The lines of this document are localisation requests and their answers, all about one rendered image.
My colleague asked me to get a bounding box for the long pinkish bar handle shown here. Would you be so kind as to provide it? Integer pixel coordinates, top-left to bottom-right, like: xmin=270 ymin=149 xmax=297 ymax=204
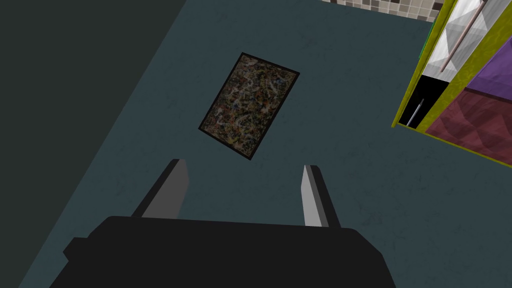
xmin=439 ymin=0 xmax=490 ymax=74

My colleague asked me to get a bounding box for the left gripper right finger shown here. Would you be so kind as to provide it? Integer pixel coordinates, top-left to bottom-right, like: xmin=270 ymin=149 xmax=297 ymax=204
xmin=300 ymin=164 xmax=342 ymax=229

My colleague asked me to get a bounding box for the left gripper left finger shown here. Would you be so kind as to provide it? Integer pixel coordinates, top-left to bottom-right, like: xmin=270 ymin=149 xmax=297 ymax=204
xmin=130 ymin=158 xmax=190 ymax=220

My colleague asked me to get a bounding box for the black-framed abstract wall picture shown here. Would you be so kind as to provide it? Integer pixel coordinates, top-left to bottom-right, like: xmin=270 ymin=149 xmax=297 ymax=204
xmin=197 ymin=51 xmax=301 ymax=161

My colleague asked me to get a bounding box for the yellow-green cabinet with coloured doors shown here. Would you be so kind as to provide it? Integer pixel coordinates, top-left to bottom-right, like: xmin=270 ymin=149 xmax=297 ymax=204
xmin=391 ymin=0 xmax=512 ymax=168

